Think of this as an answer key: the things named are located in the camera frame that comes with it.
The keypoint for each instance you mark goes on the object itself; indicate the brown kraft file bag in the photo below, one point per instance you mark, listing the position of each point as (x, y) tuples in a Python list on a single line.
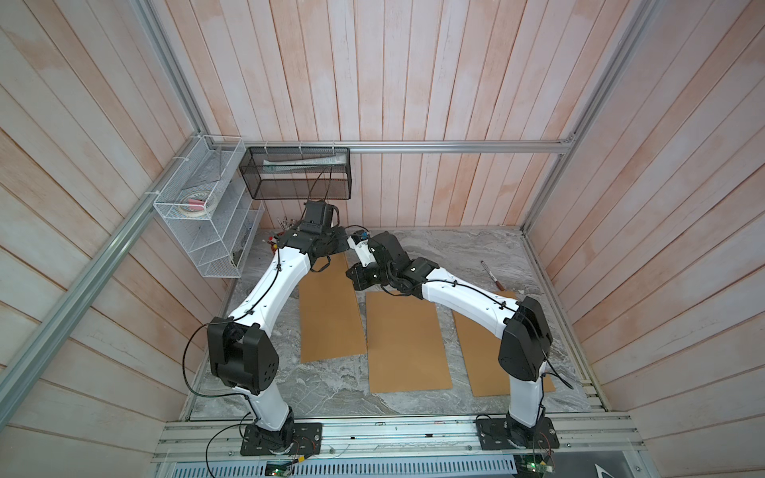
[(330, 318)]

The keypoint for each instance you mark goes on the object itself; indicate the horizontal aluminium wall rail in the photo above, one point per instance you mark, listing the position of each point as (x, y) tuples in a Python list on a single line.
[(548, 146)]

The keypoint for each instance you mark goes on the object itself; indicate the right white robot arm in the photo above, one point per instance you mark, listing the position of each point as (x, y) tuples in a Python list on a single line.
[(424, 279)]

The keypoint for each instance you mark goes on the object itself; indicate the tape roll on shelf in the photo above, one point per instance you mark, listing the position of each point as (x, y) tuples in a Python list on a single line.
[(197, 204)]

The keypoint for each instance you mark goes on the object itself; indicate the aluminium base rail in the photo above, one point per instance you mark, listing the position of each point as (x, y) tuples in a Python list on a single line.
[(438, 435)]

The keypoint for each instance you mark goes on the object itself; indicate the middle brown file bag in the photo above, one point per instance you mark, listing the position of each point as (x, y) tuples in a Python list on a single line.
[(405, 346)]

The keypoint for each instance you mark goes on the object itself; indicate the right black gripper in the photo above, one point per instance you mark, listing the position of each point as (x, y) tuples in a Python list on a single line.
[(358, 278)]

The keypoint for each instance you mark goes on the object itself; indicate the black mesh wall basket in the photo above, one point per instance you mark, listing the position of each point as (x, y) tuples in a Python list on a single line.
[(295, 173)]

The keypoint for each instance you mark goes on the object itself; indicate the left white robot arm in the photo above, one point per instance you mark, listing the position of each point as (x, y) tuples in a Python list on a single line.
[(241, 353)]

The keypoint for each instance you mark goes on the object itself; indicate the right brown file bag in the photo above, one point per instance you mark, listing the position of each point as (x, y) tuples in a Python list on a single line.
[(487, 358)]

